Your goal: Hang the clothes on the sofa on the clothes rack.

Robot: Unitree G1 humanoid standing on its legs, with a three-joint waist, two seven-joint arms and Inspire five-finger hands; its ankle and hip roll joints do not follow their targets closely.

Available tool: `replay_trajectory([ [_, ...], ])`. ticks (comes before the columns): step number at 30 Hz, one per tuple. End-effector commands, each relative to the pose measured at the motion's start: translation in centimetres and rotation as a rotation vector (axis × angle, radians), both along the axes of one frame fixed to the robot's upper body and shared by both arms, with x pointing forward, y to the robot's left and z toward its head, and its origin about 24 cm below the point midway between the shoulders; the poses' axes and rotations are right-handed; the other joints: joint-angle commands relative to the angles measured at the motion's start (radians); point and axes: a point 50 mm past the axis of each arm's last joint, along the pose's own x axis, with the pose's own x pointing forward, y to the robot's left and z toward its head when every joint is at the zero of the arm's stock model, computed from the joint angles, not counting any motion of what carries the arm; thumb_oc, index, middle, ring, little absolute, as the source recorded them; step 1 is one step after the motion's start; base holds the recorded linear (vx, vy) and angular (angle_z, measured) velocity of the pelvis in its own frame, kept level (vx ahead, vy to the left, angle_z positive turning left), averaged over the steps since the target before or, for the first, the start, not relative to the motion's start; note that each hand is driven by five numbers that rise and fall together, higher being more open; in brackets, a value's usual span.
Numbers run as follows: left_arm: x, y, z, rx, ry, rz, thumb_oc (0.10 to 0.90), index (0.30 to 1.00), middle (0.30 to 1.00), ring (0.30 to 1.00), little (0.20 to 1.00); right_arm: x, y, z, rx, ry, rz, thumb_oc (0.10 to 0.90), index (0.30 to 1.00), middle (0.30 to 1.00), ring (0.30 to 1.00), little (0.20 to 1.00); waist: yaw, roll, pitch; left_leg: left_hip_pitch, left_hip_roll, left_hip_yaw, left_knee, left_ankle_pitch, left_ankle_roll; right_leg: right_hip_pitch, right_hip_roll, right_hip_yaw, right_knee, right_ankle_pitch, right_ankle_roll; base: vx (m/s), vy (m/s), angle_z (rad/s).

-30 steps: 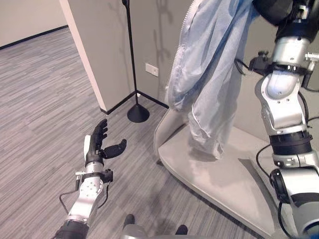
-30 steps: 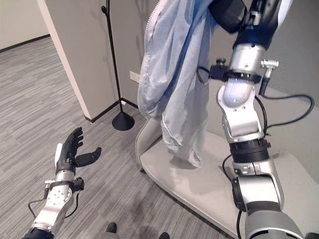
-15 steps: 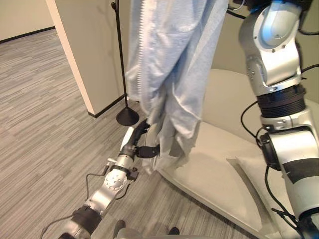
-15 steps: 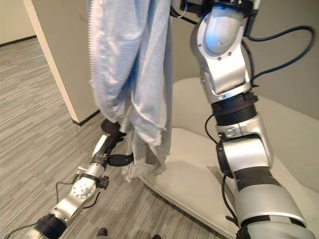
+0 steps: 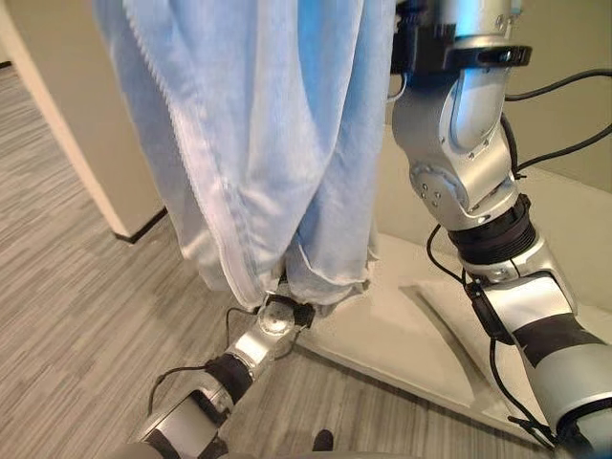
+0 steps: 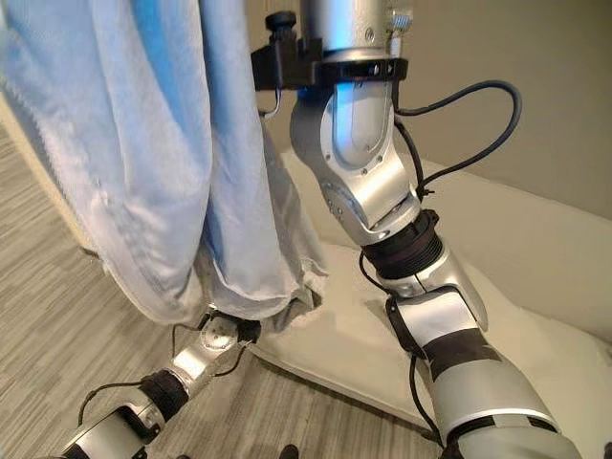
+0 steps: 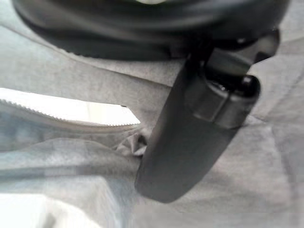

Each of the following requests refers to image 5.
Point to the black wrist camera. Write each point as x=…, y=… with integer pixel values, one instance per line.
x=303, y=315
x=423, y=48

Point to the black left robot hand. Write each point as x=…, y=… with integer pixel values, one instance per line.
x=276, y=300

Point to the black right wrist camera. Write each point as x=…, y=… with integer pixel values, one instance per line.
x=423, y=48

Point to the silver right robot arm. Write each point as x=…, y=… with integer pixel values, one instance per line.
x=459, y=158

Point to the black baseboard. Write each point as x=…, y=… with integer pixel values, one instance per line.
x=143, y=227

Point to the grey robot torso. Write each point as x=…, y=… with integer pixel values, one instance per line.
x=191, y=453

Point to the dark robot foot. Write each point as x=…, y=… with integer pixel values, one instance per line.
x=323, y=440

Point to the light blue garment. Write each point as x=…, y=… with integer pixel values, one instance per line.
x=248, y=143

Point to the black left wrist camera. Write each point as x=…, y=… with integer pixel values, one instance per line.
x=303, y=315

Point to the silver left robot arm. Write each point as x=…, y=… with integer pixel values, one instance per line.
x=253, y=346

